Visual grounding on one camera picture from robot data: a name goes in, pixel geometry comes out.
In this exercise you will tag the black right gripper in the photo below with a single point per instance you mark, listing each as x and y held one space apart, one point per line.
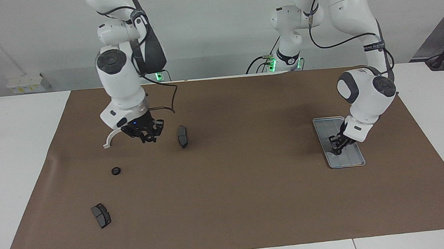
143 126

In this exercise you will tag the dark grey brake pad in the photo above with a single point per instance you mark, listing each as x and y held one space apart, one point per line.
101 216
182 136

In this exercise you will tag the brown table mat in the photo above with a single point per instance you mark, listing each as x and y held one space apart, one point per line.
232 199

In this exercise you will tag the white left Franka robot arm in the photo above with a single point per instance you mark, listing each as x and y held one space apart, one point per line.
351 7

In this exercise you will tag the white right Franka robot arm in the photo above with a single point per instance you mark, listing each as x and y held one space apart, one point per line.
122 85

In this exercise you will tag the silver metal tray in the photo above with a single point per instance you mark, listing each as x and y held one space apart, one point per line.
351 160

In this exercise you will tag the white semicircular plastic bracket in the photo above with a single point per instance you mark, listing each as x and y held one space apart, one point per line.
108 141

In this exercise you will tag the white wall socket box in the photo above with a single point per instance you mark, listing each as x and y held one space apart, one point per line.
24 82

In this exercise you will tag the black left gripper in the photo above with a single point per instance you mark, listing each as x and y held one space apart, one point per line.
348 137

